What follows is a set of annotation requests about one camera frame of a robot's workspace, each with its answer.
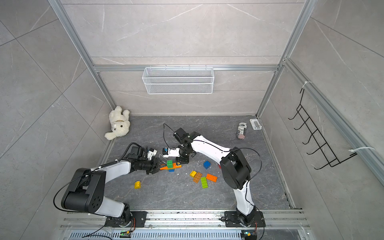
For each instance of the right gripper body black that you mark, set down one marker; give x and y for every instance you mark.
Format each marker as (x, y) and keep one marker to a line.
(184, 155)

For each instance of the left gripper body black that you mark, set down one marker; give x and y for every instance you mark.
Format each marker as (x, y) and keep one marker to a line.
(149, 165)

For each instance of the orange 2x4 lego plate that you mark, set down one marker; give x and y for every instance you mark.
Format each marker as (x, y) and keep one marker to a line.
(175, 166)

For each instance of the yellow lego brick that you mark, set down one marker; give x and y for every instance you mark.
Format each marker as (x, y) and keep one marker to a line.
(193, 173)
(137, 185)

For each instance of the dark green lego brick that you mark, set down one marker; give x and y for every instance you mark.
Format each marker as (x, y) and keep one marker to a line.
(169, 164)

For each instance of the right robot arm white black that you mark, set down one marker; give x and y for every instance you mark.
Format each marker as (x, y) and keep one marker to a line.
(235, 168)

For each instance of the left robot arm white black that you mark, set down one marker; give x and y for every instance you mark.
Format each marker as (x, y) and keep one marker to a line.
(85, 193)

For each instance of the small blue lego brick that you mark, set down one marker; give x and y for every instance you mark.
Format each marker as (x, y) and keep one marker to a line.
(206, 164)

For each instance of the orange lego plate right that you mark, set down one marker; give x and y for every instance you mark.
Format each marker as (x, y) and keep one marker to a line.
(211, 178)

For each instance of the light green lego plate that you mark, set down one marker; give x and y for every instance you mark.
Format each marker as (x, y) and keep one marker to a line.
(204, 182)

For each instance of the white teddy bear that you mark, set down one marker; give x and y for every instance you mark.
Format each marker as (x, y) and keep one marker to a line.
(120, 123)

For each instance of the flag pattern can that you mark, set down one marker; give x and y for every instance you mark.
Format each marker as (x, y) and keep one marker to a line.
(241, 131)

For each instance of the small white box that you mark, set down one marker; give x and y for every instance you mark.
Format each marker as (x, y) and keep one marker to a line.
(255, 123)

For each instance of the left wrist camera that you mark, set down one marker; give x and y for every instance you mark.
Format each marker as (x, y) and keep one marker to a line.
(151, 153)

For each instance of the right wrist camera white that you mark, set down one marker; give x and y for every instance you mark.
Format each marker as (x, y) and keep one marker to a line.
(171, 152)

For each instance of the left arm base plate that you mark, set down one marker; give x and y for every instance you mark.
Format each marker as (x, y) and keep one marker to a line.
(138, 217)

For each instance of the white wire mesh basket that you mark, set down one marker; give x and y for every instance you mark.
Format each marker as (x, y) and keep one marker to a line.
(178, 80)

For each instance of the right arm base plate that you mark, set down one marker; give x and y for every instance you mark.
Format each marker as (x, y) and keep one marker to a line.
(235, 219)

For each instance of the black wire hook rack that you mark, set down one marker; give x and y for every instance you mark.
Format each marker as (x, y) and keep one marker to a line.
(317, 137)

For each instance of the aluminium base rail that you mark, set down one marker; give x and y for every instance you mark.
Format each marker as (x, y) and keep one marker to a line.
(186, 225)

